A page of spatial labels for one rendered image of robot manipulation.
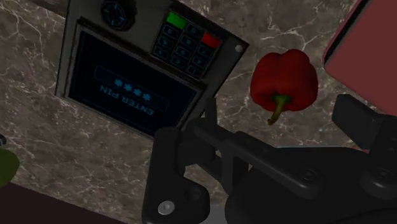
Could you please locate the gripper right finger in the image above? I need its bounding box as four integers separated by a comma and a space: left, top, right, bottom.
331, 94, 397, 201

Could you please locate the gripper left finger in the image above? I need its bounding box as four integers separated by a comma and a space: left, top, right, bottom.
142, 97, 324, 224

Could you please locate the red robot stand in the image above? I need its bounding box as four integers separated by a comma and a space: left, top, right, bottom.
321, 0, 397, 117

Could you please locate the red bell pepper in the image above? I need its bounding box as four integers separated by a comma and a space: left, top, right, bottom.
249, 48, 319, 126

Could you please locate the grey keypad terminal with screen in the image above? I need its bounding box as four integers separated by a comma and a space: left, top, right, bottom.
55, 0, 250, 139

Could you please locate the green round fruit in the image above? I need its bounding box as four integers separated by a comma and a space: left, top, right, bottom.
0, 148, 20, 188

